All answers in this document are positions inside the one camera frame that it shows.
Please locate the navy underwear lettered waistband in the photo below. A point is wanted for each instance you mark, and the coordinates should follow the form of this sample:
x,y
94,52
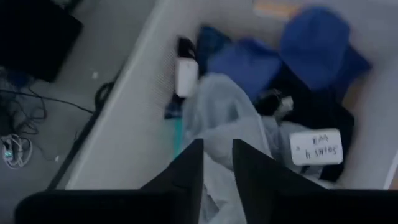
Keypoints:
x,y
317,112

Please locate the grey shirt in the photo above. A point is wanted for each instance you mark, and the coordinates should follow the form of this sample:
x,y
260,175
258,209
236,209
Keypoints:
x,y
224,118

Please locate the black box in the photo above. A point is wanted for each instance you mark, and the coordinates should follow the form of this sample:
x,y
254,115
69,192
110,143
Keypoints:
x,y
37,40

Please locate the white paper label tag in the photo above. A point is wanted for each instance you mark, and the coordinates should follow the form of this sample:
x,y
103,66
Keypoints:
x,y
315,147
186,77

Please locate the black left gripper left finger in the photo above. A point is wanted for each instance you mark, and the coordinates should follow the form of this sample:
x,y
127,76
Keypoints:
x,y
174,193

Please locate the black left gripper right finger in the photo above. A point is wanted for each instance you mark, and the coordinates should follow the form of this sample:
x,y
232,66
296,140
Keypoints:
x,y
280,199

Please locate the royal blue garment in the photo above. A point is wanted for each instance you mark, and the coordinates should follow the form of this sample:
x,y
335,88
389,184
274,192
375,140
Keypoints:
x,y
245,65
314,46

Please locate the turquoise shorts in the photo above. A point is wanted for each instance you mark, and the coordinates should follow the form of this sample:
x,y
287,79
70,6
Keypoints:
x,y
178,133

